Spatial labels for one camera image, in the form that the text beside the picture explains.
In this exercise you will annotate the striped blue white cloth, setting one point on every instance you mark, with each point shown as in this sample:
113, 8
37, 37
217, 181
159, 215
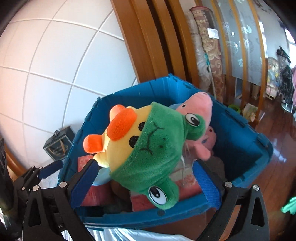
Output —
120, 235

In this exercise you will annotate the pink tissue pack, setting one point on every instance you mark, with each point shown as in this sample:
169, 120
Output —
187, 185
97, 194

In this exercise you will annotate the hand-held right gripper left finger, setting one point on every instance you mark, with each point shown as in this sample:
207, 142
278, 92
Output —
83, 183

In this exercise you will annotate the black gift box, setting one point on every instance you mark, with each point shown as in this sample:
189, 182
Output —
57, 143

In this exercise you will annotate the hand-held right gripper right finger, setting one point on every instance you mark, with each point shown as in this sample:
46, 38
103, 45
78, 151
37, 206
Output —
208, 185

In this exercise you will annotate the rolled pale carpet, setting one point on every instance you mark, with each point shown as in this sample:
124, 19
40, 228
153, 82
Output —
196, 51

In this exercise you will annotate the black clothes pile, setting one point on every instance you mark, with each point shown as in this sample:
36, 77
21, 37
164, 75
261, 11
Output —
286, 76

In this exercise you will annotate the green cloth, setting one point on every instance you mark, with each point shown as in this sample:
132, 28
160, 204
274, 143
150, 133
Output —
289, 206

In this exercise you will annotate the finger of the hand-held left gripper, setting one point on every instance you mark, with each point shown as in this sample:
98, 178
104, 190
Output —
52, 169
27, 179

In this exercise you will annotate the rolled patterned carpet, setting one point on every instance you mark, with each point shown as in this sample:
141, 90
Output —
215, 58

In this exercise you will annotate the pig plush blue outfit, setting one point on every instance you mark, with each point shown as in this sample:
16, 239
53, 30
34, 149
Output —
198, 104

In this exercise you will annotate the glass partition wooden frame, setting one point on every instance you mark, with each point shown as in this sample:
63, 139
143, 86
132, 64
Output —
242, 46

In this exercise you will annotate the wooden desktop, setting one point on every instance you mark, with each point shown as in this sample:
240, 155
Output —
196, 222

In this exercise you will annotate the blue plastic crate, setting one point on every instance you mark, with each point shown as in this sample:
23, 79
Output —
231, 139

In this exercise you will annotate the curved wooden frame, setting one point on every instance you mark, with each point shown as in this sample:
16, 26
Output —
143, 46
15, 162

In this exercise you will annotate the yellow duck plush green hood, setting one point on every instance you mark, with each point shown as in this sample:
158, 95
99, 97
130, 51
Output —
143, 150

